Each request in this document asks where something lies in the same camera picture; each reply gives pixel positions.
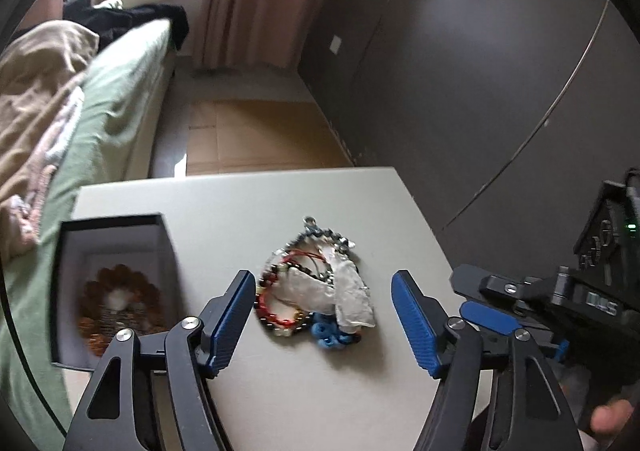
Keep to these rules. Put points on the black clothing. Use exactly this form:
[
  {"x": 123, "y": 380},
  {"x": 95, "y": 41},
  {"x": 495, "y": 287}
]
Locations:
[{"x": 130, "y": 21}]

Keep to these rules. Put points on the white wall outlet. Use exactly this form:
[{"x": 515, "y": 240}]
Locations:
[{"x": 335, "y": 44}]

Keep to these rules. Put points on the black jewelry box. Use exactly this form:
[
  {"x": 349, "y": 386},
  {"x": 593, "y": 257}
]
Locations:
[{"x": 112, "y": 251}]

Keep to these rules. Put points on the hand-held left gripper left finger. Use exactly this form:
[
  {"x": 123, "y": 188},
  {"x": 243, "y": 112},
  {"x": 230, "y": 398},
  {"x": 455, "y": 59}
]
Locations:
[{"x": 231, "y": 316}]

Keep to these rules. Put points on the bed with green sheet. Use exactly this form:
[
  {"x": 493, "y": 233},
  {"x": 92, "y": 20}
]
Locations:
[{"x": 115, "y": 96}]

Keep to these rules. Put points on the flattened cardboard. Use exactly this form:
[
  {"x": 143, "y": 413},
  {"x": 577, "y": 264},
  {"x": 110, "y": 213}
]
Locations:
[{"x": 260, "y": 141}]

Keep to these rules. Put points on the beige plush blanket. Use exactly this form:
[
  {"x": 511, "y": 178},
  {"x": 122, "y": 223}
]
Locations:
[{"x": 35, "y": 96}]

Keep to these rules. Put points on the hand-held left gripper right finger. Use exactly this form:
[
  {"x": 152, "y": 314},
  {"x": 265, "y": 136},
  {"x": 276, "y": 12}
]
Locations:
[{"x": 414, "y": 318}]

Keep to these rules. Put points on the blue scrunchie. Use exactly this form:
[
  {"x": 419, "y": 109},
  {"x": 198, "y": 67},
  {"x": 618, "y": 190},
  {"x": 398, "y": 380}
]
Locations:
[{"x": 330, "y": 333}]

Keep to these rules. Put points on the person's right hand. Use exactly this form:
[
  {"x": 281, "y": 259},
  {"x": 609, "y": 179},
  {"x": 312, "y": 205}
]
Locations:
[{"x": 611, "y": 418}]

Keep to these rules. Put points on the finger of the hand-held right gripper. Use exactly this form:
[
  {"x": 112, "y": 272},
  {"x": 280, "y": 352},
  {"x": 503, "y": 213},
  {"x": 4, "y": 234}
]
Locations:
[
  {"x": 487, "y": 315},
  {"x": 487, "y": 283}
]

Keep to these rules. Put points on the clear plastic bag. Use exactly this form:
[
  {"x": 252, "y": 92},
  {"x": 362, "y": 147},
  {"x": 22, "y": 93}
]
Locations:
[
  {"x": 354, "y": 298},
  {"x": 307, "y": 293}
]

